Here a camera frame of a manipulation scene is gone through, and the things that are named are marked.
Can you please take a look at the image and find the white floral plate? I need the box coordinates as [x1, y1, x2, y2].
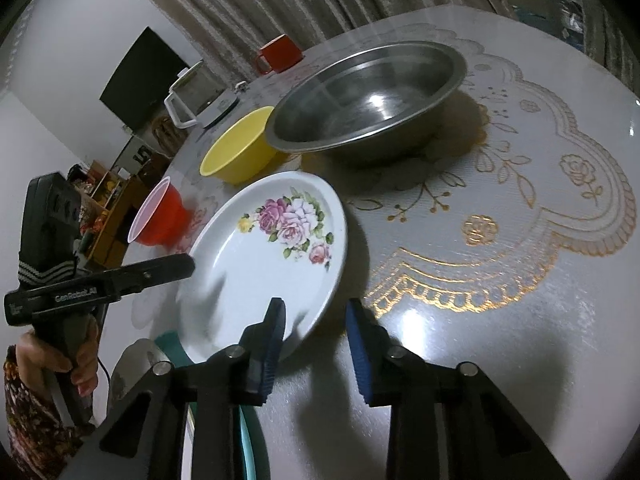
[176, 171, 348, 363]

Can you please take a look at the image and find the black wall television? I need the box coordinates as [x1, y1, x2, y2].
[100, 27, 188, 131]

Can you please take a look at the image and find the lace gold embroidered tablecloth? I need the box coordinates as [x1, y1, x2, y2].
[256, 6, 639, 349]

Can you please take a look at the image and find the white electric kettle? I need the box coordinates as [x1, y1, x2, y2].
[164, 60, 239, 129]

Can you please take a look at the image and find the wooden shelf cabinet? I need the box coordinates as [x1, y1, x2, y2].
[67, 159, 166, 269]

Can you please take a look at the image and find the person's left hand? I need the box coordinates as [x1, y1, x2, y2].
[15, 318, 99, 401]

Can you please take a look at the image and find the red plastic cup bowl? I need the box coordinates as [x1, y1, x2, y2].
[127, 176, 192, 247]

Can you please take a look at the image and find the large steel bowl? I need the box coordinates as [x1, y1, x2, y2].
[265, 41, 468, 162]

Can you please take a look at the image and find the person's left patterned sleeve forearm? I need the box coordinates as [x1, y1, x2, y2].
[3, 346, 87, 479]

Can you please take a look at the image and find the teal rimmed plate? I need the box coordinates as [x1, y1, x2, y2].
[154, 330, 257, 480]

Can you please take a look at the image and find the red ceramic mug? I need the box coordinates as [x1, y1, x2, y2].
[255, 34, 304, 75]

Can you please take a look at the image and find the yellow plastic bowl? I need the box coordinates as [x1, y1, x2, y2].
[200, 106, 277, 184]

